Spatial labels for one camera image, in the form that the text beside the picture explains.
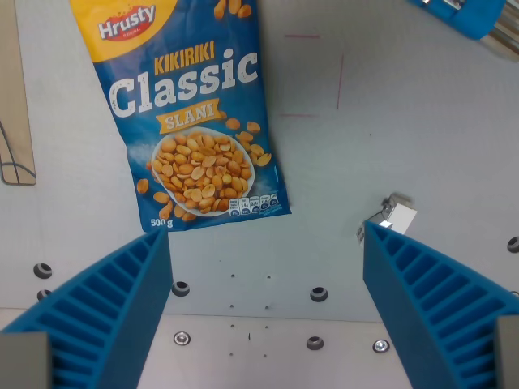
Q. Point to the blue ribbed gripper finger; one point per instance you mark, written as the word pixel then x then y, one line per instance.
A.
pixel 425 300
pixel 117 308

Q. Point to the silver table screw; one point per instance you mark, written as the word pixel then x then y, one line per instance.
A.
pixel 182 338
pixel 381 345

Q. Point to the small white and metal part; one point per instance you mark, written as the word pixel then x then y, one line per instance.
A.
pixel 395 216

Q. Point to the blue Hrusty peanut bag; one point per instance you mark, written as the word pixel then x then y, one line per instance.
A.
pixel 188 117

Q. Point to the blue and metal tool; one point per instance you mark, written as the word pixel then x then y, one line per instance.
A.
pixel 470 20

